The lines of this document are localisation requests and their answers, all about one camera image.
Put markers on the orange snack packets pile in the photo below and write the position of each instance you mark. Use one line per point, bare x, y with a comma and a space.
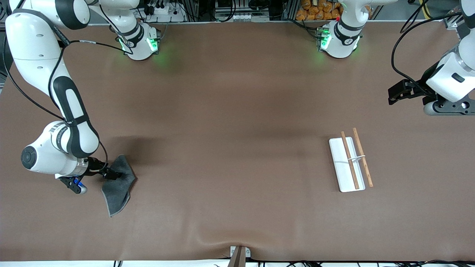
319, 11

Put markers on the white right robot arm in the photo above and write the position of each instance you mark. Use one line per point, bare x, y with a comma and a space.
33, 44

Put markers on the white terminal block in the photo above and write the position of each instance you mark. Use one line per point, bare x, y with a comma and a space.
243, 16

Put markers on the white rack bracket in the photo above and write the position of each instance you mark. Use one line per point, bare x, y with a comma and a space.
356, 158

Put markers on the grey towel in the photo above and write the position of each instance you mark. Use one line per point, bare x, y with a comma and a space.
120, 191

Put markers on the wooden rack rod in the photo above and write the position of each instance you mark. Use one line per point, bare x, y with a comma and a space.
350, 159
362, 155

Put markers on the white rack base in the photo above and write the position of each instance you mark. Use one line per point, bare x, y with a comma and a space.
343, 174

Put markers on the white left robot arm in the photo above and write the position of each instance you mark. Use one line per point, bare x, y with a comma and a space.
343, 40

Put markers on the camera mount post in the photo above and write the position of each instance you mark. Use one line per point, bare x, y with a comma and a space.
237, 257

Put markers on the brown table mat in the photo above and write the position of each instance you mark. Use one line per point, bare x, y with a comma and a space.
237, 111

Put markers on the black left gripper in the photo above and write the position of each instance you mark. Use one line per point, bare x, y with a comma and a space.
420, 88

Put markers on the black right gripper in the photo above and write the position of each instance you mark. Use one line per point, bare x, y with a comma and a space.
94, 165

